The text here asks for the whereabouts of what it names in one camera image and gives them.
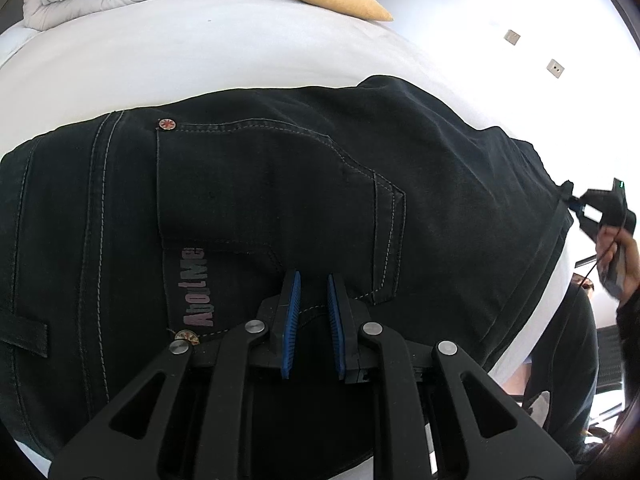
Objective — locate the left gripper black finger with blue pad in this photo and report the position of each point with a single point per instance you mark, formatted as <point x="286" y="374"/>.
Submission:
<point x="353" y="362"/>
<point x="276" y="344"/>

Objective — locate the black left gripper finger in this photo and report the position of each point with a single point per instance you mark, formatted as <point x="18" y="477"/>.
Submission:
<point x="569" y="198"/>

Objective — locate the black denim jeans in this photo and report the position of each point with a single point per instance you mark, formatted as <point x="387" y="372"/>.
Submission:
<point x="119" y="231"/>

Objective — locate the black jacket forearm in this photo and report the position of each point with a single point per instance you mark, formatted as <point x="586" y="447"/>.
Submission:
<point x="627" y="320"/>

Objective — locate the person's right hand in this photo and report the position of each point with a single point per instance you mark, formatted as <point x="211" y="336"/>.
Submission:
<point x="617" y="249"/>

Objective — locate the lower wall socket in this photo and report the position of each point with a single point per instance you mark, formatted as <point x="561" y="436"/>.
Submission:
<point x="555" y="68"/>

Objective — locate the wall socket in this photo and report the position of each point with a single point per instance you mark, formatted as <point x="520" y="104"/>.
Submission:
<point x="512" y="37"/>
<point x="555" y="68"/>

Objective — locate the upper wall socket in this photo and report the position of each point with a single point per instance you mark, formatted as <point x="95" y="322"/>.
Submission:
<point x="512" y="37"/>

